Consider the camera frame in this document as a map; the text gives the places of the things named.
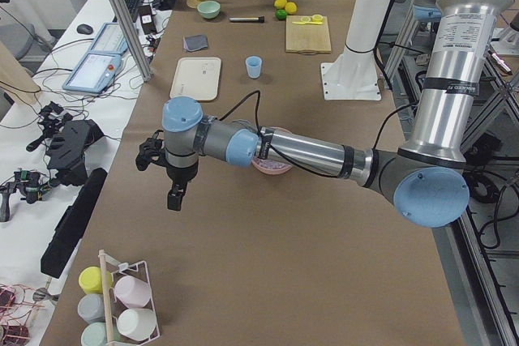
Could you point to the light blue plastic cup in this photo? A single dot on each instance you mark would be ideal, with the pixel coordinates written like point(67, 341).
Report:
point(254, 66)

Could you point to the black computer mouse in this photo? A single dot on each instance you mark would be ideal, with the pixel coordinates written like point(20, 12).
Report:
point(84, 29)

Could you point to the wooden cutting board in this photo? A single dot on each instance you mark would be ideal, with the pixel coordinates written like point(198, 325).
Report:
point(309, 39)

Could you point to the yellow cup in rack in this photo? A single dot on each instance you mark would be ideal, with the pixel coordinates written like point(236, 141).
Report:
point(90, 280)

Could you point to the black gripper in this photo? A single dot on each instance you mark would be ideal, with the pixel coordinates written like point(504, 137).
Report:
point(180, 175)

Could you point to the steel muddler black tip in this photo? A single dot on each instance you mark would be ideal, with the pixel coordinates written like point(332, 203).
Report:
point(257, 19)

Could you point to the teach pendant tablet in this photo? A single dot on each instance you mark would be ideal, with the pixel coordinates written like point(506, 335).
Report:
point(93, 73)
point(110, 39)

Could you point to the pink cup in rack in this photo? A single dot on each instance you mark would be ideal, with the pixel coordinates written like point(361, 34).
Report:
point(132, 292)

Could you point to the yellow lemon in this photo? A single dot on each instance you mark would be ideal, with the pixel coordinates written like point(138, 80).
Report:
point(280, 4)
point(291, 8)

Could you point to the green lime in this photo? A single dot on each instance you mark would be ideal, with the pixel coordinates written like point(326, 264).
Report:
point(281, 14)

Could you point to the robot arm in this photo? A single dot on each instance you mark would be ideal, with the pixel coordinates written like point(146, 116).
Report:
point(423, 179)

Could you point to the pink bowl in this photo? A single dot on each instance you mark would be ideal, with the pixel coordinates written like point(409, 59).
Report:
point(273, 173)

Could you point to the cream rabbit tray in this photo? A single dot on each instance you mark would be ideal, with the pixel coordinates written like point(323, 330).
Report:
point(197, 77)

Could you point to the aluminium frame post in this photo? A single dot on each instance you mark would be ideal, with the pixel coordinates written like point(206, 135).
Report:
point(132, 38)

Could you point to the grey cup in rack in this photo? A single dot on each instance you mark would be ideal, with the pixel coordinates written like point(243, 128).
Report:
point(91, 308)

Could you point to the yellow plastic knife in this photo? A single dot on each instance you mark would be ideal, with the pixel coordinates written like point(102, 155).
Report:
point(302, 22)

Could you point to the white cup rack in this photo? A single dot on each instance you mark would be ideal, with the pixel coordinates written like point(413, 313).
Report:
point(111, 271)

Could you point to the green cup in rack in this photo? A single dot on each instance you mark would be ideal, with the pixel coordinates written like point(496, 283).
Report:
point(94, 334)

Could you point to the mint green bowl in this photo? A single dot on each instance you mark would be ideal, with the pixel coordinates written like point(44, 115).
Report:
point(209, 9)

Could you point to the clear ice cubes pile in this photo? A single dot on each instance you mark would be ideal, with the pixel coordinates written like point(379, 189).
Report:
point(270, 165)

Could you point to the grey folded cloth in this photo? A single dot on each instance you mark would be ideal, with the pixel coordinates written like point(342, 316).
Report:
point(195, 43)

